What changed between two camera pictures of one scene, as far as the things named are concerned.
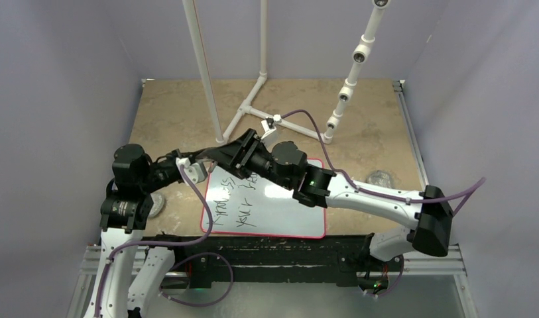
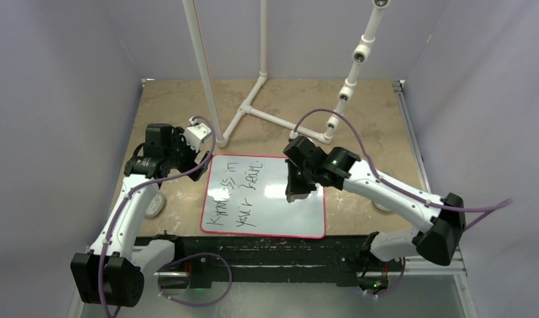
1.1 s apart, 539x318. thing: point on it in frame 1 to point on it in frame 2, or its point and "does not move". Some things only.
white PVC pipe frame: [325, 135] does not move
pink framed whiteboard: [250, 207] does not move
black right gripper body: [256, 161] to [300, 180]
